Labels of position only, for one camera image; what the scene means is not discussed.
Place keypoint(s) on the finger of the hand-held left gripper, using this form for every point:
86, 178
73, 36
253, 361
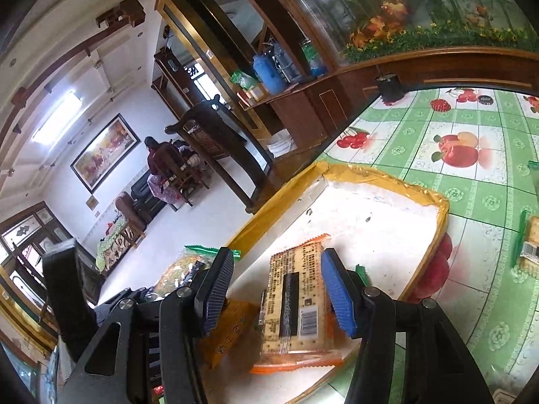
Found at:
65, 286

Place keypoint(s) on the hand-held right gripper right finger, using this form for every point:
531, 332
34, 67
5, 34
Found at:
337, 298

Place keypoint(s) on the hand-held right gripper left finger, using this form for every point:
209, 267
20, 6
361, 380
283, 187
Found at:
217, 294

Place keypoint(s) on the orange cracker packet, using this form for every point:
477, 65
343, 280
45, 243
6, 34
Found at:
290, 303
229, 332

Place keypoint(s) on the yellow-taped white foam box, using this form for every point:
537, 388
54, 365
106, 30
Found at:
370, 227

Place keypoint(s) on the green mixed snack packet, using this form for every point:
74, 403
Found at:
185, 271

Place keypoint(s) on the wooden framed window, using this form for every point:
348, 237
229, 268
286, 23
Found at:
25, 252

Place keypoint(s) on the brown wooden armchair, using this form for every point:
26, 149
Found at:
130, 219

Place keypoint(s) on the dark wooden chair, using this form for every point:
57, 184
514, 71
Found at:
227, 143

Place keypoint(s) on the stack of white plates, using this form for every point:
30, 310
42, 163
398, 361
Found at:
281, 145

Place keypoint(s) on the ceiling light panel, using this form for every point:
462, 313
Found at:
57, 117

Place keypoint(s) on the wooden cabinet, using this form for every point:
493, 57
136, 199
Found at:
294, 109

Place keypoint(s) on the green-wrapped cracker packet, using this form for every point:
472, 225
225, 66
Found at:
528, 240

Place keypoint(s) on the small yellowish box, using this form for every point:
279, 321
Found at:
257, 92

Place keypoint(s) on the green plastic bag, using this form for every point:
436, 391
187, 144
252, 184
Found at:
242, 80

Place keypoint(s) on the blue thermos jug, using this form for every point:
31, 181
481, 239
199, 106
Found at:
267, 73

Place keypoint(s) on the clear plastic water bottle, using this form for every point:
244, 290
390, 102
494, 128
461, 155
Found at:
287, 64

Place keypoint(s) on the green label bottle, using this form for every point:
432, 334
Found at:
313, 59

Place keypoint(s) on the dark round lid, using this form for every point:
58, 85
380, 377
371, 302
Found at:
486, 100

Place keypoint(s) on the flower painted glass panel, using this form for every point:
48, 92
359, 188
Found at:
404, 4

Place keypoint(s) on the framed wall painting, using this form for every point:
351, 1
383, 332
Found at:
105, 153

